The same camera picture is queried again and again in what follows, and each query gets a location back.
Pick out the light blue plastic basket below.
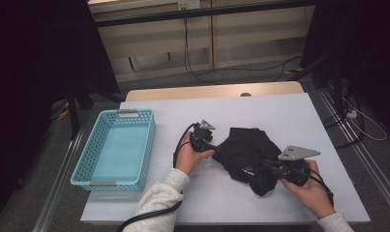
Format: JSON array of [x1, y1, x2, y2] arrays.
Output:
[[70, 108, 157, 194]]

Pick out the yellow cable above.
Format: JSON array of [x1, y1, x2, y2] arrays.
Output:
[[51, 101, 71, 122]]

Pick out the black shorts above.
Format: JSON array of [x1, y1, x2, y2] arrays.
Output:
[[211, 127, 283, 197]]

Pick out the black hanging cable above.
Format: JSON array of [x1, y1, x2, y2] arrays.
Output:
[[182, 17, 223, 85]]

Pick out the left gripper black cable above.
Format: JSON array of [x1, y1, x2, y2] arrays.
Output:
[[117, 123, 196, 232]]

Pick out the black cable bundle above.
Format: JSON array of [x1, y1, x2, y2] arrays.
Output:
[[322, 93, 366, 149]]

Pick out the black floor cable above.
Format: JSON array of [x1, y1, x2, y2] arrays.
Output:
[[192, 55, 303, 81]]

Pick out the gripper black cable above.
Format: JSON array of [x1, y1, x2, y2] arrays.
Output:
[[308, 168, 335, 207], [117, 123, 196, 232]]

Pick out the large black curtain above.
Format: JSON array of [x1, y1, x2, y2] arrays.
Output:
[[0, 0, 121, 223]]

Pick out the person's right hand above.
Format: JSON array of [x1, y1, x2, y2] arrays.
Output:
[[281, 159, 336, 220]]

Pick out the narrow black curtain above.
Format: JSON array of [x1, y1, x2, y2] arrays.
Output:
[[300, 0, 390, 133]]

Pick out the black tripod stand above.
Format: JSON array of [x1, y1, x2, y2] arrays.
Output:
[[66, 81, 126, 141]]

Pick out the white cable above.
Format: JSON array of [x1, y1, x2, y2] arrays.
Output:
[[342, 96, 388, 142]]

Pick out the metal floor rail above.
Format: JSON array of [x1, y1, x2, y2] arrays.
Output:
[[31, 125, 87, 232], [317, 88, 390, 211]]

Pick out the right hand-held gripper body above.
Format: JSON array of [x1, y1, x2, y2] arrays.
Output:
[[269, 145, 321, 188]]

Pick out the white wall outlet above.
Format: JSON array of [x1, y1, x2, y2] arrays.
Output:
[[177, 0, 200, 10]]

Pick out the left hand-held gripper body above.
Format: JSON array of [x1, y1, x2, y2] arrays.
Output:
[[190, 119, 217, 154]]

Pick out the white table cover sheet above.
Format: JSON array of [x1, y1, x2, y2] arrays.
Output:
[[80, 92, 372, 225]]

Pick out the person's left hand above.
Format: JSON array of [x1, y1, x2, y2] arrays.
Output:
[[176, 131, 215, 177]]

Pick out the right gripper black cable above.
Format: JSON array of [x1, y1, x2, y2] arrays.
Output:
[[308, 168, 335, 207]]

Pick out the black upright stand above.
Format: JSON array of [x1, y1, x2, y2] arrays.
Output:
[[292, 51, 345, 120]]

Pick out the wooden table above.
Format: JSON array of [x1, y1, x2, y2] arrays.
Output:
[[124, 80, 305, 102]]

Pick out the black horizontal bar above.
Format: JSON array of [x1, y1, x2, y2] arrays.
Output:
[[94, 0, 316, 28]]

